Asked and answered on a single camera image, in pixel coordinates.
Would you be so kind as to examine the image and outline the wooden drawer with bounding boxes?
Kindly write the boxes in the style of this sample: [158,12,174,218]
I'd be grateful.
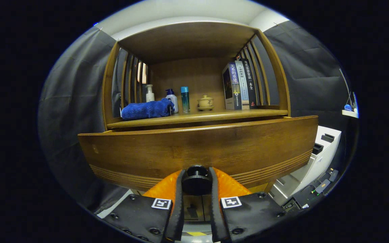
[77,115,319,193]

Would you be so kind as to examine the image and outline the wooden countertop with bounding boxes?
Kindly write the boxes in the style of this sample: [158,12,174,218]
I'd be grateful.
[107,109,289,129]

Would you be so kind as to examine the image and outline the teal blue bottle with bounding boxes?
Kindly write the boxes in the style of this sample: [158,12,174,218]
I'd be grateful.
[181,86,190,113]

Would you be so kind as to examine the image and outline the blue towel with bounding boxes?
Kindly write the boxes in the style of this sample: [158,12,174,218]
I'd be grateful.
[121,98,175,121]

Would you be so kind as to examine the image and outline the wooden cabinet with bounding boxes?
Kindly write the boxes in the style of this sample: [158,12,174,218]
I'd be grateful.
[101,21,291,223]

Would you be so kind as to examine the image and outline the book with blue spine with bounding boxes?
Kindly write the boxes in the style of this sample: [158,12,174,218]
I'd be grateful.
[222,62,243,110]

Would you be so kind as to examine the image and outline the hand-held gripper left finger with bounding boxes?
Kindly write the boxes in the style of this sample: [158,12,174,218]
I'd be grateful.
[102,168,186,243]

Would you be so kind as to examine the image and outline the black floor device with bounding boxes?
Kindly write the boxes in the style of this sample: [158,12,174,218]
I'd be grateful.
[282,169,339,212]

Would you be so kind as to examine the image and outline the white storage box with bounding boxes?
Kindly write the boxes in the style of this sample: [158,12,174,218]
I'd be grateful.
[269,126,342,205]

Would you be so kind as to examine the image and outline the white pump bottle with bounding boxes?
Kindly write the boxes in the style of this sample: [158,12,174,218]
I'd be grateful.
[145,84,155,103]

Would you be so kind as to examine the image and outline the white bottle with blue cap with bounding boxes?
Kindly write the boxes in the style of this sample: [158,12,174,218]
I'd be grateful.
[165,88,179,114]

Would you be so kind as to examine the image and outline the beige lidded teacup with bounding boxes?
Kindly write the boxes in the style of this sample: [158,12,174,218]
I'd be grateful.
[197,94,214,111]

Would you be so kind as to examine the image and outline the black round drawer knob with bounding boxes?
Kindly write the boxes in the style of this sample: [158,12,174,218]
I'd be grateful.
[182,165,212,195]

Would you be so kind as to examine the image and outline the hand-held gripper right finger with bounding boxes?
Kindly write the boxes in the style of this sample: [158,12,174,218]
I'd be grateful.
[208,167,288,243]

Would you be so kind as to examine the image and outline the black backdrop cloth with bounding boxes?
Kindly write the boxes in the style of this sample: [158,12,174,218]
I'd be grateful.
[37,20,350,216]

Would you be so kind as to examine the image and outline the book with black spine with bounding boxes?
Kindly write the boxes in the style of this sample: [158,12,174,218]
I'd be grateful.
[240,58,258,108]

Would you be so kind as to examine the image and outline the book with pale spine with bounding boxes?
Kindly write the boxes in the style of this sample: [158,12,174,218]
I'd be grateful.
[234,60,250,110]

